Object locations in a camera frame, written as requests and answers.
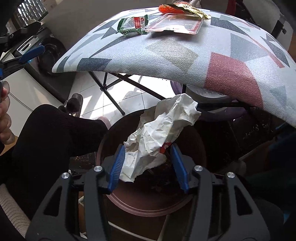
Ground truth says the beige chair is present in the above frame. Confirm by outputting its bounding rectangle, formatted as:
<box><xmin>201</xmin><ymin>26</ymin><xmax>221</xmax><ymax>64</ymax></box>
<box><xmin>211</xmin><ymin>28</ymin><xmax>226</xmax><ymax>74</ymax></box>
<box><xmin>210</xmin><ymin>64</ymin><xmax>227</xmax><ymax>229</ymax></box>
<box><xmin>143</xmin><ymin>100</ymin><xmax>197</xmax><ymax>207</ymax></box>
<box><xmin>245</xmin><ymin>0</ymin><xmax>296</xmax><ymax>52</ymax></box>

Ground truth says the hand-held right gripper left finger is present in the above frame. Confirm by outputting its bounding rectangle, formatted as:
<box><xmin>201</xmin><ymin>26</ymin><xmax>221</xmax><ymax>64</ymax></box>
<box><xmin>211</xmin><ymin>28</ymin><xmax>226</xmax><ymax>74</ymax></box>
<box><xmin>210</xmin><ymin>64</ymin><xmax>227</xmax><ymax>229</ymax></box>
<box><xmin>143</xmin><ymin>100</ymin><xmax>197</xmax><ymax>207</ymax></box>
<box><xmin>25</xmin><ymin>144</ymin><xmax>127</xmax><ymax>241</ymax></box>

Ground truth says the black folding table frame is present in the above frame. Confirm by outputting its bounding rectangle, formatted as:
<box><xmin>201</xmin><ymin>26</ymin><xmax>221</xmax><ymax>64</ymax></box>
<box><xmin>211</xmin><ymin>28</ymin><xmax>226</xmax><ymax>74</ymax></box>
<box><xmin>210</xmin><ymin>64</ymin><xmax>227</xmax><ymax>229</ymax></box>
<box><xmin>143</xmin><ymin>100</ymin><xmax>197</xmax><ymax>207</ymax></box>
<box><xmin>88</xmin><ymin>71</ymin><xmax>251</xmax><ymax>115</ymax></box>

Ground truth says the green white snack packet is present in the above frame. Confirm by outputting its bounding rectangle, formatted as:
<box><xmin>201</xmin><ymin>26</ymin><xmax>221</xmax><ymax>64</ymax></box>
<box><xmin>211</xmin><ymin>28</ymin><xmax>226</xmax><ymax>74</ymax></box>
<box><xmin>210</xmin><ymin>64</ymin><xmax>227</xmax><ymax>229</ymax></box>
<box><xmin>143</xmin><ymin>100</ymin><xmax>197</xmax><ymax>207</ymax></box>
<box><xmin>117</xmin><ymin>15</ymin><xmax>149</xmax><ymax>37</ymax></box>

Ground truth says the white paper bag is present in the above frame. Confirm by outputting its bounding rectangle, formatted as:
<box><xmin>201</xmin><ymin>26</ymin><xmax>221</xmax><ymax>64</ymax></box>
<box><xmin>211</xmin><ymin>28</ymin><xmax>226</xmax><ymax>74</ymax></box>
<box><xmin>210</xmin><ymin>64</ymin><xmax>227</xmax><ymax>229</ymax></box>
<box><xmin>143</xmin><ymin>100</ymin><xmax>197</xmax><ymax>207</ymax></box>
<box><xmin>119</xmin><ymin>93</ymin><xmax>202</xmax><ymax>184</ymax></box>

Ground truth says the brown trash bin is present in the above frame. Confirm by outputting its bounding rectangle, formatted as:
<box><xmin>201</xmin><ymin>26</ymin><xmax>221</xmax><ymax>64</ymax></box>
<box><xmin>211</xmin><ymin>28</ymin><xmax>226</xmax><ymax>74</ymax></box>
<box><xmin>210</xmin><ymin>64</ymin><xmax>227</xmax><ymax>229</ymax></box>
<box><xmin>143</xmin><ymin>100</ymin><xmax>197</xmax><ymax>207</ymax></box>
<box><xmin>96</xmin><ymin>105</ymin><xmax>208</xmax><ymax>212</ymax></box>

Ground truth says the gold foil wrapper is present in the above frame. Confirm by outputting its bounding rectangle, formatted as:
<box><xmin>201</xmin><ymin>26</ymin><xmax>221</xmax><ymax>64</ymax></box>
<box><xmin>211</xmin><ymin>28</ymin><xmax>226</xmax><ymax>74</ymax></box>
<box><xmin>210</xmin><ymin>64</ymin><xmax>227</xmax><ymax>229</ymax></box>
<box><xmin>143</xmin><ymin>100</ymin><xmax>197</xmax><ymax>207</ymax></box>
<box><xmin>162</xmin><ymin>3</ymin><xmax>211</xmax><ymax>19</ymax></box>

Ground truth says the person's left hand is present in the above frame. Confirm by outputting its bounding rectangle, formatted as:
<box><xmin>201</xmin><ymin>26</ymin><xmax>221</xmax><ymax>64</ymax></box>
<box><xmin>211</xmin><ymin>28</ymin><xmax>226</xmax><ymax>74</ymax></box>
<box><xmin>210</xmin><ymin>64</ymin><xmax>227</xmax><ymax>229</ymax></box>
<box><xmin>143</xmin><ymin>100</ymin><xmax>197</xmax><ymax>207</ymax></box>
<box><xmin>0</xmin><ymin>80</ymin><xmax>12</xmax><ymax>146</ymax></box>

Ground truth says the dark framed window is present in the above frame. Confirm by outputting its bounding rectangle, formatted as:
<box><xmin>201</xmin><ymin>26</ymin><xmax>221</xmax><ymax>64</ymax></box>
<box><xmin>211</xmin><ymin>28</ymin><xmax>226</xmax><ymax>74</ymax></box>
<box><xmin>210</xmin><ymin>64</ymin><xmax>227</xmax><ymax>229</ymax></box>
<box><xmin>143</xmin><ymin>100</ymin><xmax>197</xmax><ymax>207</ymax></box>
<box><xmin>13</xmin><ymin>0</ymin><xmax>49</xmax><ymax>24</ymax></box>

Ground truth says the person's leg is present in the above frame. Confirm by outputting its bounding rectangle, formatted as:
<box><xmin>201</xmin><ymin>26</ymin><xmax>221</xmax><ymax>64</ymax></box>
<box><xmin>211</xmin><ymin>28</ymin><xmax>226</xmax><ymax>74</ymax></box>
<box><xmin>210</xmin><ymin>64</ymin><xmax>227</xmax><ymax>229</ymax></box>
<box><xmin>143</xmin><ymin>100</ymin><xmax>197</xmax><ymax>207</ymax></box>
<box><xmin>0</xmin><ymin>104</ymin><xmax>110</xmax><ymax>233</ymax></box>

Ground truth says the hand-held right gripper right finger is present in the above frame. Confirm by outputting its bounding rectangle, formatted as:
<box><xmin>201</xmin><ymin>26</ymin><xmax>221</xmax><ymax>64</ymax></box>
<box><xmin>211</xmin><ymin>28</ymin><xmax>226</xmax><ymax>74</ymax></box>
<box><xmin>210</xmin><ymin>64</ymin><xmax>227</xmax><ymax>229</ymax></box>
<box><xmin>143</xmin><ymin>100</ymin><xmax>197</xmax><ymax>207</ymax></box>
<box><xmin>170</xmin><ymin>143</ymin><xmax>271</xmax><ymax>241</ymax></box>

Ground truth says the orange foam fruit net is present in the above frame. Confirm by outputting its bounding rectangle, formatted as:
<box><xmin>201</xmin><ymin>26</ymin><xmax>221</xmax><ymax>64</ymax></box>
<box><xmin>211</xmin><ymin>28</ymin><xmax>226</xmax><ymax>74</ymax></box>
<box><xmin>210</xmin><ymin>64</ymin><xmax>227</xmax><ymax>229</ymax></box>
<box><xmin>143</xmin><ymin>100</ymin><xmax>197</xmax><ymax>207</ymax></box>
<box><xmin>158</xmin><ymin>4</ymin><xmax>179</xmax><ymax>14</ymax></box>

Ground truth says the white mesh chair seat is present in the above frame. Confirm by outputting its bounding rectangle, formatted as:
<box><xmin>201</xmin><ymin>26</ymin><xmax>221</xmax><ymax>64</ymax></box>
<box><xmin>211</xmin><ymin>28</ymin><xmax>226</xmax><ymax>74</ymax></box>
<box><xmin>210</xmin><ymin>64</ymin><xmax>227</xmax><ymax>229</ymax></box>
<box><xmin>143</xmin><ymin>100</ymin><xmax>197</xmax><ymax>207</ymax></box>
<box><xmin>0</xmin><ymin>183</ymin><xmax>31</xmax><ymax>241</ymax></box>

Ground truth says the black round object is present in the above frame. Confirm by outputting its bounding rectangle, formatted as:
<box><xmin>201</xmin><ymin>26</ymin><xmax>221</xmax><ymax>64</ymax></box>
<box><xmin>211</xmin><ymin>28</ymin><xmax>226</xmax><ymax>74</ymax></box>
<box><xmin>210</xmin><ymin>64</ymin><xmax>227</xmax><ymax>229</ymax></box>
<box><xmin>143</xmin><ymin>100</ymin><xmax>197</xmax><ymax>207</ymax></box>
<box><xmin>58</xmin><ymin>93</ymin><xmax>84</xmax><ymax>116</ymax></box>

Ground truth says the clear plastic blister tray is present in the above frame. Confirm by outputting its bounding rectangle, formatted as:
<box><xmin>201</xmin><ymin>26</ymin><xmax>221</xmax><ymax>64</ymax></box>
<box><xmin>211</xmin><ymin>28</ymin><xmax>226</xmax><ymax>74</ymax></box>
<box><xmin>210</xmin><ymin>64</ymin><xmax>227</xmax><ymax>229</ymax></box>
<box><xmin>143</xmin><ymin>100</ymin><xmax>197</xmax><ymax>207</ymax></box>
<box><xmin>141</xmin><ymin>13</ymin><xmax>204</xmax><ymax>35</ymax></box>

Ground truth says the grey washing machine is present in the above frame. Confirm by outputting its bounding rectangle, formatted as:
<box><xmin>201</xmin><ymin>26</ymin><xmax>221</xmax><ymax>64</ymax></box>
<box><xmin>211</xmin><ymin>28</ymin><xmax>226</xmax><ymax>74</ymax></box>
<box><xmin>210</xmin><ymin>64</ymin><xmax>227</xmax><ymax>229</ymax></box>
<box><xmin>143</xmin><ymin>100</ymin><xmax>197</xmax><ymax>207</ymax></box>
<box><xmin>14</xmin><ymin>22</ymin><xmax>70</xmax><ymax>77</ymax></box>

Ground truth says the pink slipper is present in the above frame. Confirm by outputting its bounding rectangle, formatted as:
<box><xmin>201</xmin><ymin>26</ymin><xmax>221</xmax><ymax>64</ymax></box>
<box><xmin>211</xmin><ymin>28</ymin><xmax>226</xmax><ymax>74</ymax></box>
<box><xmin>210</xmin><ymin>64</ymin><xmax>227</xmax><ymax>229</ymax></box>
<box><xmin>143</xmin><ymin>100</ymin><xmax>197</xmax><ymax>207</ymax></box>
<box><xmin>97</xmin><ymin>116</ymin><xmax>112</xmax><ymax>131</ymax></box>

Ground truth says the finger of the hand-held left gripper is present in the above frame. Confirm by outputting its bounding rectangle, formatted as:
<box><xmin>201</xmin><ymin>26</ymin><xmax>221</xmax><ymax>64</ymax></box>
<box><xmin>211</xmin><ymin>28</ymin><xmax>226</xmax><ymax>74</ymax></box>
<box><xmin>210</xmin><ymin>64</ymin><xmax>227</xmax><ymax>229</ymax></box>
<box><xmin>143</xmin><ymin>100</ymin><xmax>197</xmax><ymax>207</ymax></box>
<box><xmin>7</xmin><ymin>45</ymin><xmax>46</xmax><ymax>68</ymax></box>
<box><xmin>7</xmin><ymin>20</ymin><xmax>43</xmax><ymax>40</ymax></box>

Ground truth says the purple plastic stool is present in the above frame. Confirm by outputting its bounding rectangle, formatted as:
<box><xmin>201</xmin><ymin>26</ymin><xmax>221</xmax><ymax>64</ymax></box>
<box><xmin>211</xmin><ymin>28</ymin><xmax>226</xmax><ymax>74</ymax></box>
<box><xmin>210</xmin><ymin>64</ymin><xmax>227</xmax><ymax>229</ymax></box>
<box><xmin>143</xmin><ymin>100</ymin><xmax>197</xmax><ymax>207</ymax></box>
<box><xmin>170</xmin><ymin>80</ymin><xmax>247</xmax><ymax>121</ymax></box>

